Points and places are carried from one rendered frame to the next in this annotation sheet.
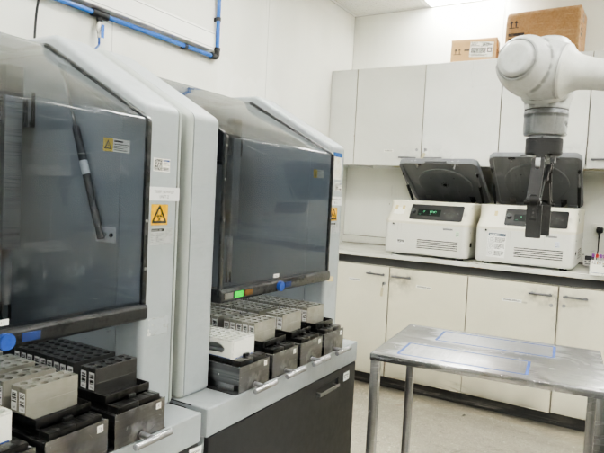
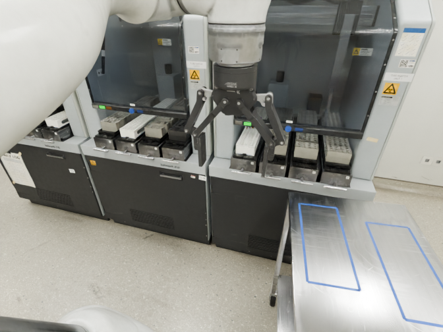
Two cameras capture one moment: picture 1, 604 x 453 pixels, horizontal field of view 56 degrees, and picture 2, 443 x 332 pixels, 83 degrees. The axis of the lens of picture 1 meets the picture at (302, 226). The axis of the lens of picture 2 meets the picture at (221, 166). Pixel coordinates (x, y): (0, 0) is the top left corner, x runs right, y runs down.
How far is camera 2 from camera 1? 1.48 m
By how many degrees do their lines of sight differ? 76
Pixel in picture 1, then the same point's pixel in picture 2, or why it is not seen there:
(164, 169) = (195, 52)
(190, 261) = not seen: hidden behind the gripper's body
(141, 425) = (173, 155)
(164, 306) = (202, 116)
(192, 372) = (221, 149)
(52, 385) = (152, 129)
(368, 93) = not seen: outside the picture
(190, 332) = (218, 132)
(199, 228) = not seen: hidden behind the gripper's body
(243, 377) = (233, 162)
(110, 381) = (174, 136)
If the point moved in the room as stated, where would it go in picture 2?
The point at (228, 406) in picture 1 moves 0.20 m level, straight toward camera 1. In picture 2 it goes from (223, 170) to (187, 178)
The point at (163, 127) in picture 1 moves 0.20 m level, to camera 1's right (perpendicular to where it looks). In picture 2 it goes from (192, 29) to (200, 33)
